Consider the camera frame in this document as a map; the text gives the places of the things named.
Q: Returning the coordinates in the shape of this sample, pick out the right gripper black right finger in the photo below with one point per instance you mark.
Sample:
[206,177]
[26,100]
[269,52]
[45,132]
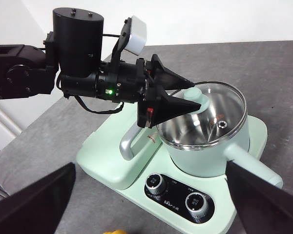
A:
[263,207]

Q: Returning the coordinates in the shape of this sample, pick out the mint green griddle cover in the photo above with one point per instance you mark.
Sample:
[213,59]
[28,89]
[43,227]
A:
[105,156]

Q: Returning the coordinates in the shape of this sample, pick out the yellow toy pumpkin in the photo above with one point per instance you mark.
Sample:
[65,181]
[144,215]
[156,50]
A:
[116,232]

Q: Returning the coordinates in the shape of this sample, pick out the pale grey left wrist camera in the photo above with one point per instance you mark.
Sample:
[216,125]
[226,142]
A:
[138,34]

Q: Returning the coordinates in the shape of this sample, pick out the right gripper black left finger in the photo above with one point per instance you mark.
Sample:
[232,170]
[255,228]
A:
[31,204]

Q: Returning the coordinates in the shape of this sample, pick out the silver control knob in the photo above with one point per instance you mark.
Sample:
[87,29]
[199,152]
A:
[156,184]
[196,204]

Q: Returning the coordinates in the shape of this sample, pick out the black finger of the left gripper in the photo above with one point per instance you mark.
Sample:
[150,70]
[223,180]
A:
[166,78]
[168,108]

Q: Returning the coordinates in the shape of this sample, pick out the mint green breakfast machine base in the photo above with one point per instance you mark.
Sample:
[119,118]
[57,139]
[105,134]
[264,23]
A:
[222,226]

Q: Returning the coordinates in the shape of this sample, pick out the glass lid with green knob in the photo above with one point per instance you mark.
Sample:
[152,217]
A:
[224,107]

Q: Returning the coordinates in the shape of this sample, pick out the black control panel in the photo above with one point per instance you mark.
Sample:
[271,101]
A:
[175,202]

